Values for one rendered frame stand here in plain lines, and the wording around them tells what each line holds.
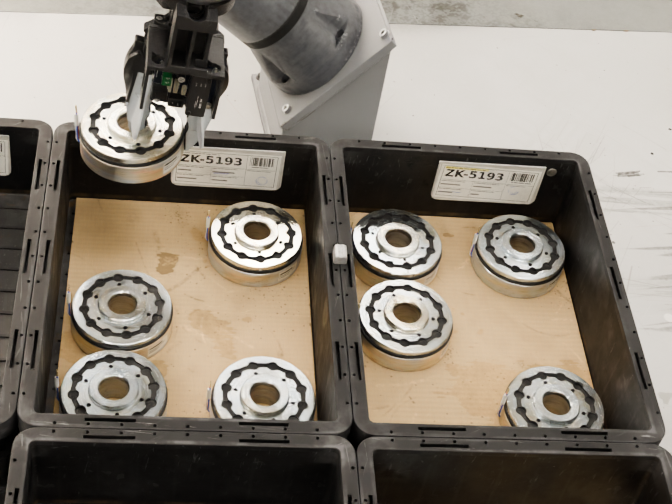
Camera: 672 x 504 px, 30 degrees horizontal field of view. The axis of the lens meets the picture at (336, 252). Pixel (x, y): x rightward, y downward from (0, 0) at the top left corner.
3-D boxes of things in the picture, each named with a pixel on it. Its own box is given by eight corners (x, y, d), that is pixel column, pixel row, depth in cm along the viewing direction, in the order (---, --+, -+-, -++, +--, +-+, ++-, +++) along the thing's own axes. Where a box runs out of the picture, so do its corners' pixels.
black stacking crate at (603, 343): (317, 213, 149) (329, 142, 141) (557, 225, 153) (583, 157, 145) (338, 503, 122) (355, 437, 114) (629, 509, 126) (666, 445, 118)
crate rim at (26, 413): (55, 136, 138) (55, 120, 136) (325, 152, 142) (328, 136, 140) (15, 441, 111) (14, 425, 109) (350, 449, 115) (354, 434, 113)
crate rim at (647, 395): (326, 152, 142) (329, 136, 140) (580, 167, 146) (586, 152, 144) (351, 449, 115) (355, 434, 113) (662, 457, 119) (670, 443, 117)
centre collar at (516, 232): (498, 228, 144) (499, 225, 143) (540, 233, 144) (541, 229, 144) (501, 260, 141) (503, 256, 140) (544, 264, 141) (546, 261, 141)
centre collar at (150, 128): (108, 108, 127) (108, 103, 126) (157, 110, 128) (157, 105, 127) (105, 141, 124) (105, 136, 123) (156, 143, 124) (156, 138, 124)
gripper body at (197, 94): (134, 114, 116) (153, 9, 107) (137, 55, 121) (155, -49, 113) (216, 125, 117) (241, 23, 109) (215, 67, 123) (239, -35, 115)
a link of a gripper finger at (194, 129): (183, 180, 125) (181, 109, 118) (183, 140, 129) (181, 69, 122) (214, 180, 125) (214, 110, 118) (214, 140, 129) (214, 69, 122)
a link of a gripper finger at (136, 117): (108, 166, 122) (138, 99, 116) (111, 126, 126) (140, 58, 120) (139, 174, 124) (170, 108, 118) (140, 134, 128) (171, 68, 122)
